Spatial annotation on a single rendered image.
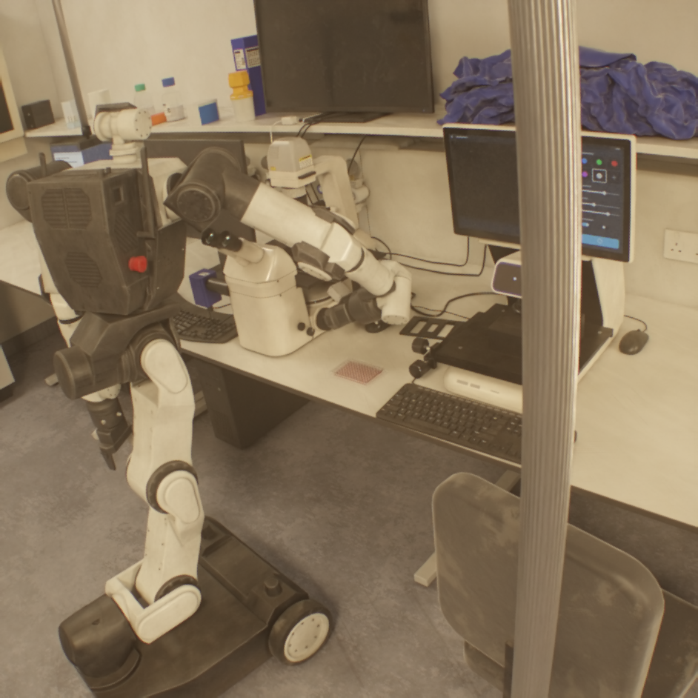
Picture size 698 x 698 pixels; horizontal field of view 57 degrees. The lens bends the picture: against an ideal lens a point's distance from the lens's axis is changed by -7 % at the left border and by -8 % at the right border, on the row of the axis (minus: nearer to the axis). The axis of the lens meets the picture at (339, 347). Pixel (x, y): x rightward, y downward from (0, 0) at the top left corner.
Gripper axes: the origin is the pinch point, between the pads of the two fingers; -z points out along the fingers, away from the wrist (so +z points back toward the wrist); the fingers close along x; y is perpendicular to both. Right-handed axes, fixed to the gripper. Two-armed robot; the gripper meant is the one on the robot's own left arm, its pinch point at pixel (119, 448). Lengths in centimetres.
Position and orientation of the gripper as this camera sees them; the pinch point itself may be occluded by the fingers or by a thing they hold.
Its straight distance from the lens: 197.6
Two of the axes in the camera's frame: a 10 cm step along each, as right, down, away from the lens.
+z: -1.0, -8.2, -5.6
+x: 3.1, -5.6, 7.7
